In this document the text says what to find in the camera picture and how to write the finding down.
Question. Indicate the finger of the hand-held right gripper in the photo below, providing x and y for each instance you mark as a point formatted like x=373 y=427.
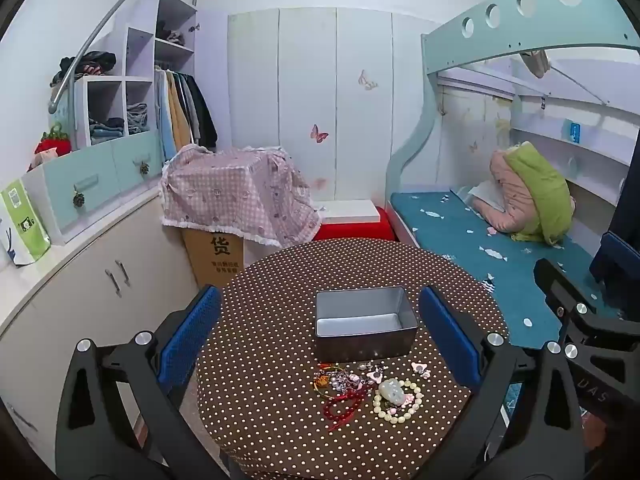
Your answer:
x=622 y=260
x=550 y=280

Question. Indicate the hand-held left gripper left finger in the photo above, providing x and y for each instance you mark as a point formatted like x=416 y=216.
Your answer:
x=192 y=332

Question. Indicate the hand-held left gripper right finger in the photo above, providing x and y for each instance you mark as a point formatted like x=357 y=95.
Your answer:
x=447 y=337

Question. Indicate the white charm with silver disc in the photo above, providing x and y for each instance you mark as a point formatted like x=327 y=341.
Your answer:
x=374 y=373

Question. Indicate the grey metal tin box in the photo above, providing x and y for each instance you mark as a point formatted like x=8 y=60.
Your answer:
x=360 y=345

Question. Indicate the pink white charm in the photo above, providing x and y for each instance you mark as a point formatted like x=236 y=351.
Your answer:
x=420 y=369

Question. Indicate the cardboard box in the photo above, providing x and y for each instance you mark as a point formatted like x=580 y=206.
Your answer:
x=215 y=260

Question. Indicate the pink flower charm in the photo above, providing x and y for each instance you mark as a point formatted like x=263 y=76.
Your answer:
x=403 y=400

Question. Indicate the pale jade pendant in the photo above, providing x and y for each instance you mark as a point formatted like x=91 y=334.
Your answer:
x=390 y=390

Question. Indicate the brown polka dot tablecloth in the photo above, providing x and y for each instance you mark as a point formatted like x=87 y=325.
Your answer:
x=280 y=310

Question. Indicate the pink and green quilt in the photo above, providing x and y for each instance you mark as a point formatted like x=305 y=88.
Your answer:
x=540 y=190

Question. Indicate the bed with teal sheet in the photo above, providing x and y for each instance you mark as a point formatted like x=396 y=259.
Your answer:
x=450 y=240

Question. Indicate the white pillow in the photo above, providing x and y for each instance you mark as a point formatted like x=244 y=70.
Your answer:
x=482 y=194

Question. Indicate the beige cabinet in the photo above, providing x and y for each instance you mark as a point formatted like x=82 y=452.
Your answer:
x=75 y=300

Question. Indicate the red white storage box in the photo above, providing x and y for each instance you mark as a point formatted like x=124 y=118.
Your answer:
x=360 y=232

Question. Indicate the small blue box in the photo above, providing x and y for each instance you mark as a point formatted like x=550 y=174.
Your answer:
x=572 y=130

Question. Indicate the pink checkered cloth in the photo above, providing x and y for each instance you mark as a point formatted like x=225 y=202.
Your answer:
x=235 y=195

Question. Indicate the white flat box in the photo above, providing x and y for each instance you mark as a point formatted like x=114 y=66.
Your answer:
x=350 y=209

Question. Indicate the pine cone drawer ornament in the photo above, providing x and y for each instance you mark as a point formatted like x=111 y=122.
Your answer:
x=145 y=167
x=78 y=200

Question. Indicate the teal drawer unit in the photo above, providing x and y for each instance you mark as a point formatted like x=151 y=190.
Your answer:
x=100 y=170

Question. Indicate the green and white bag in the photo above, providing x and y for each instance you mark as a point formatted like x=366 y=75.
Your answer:
x=25 y=230

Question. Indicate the folded blue clothes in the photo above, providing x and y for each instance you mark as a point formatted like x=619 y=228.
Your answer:
x=107 y=127

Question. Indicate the folded jeans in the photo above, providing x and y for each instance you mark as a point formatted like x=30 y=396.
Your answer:
x=137 y=117

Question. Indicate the row of hanging clothes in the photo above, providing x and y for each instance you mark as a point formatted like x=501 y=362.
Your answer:
x=185 y=110

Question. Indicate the pink butterfly sticker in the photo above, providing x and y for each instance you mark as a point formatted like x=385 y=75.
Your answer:
x=318 y=134

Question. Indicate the strawberry plush toy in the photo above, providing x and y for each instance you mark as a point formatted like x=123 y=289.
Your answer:
x=52 y=142

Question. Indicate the pale butterfly sticker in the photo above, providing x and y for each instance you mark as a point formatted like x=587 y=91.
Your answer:
x=367 y=80

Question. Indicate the white wardrobe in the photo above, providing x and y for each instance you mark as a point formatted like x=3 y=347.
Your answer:
x=305 y=85

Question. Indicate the dark clothes pile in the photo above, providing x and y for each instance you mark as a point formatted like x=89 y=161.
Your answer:
x=87 y=64

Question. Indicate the lavender shelf unit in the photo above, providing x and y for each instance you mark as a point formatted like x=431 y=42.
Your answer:
x=172 y=15

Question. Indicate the white wall shelf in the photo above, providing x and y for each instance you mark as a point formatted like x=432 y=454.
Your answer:
x=575 y=160

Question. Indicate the teal bunk bed frame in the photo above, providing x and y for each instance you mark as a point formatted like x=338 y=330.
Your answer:
x=500 y=25

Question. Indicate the grey metal rail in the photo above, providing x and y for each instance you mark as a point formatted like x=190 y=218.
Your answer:
x=90 y=42

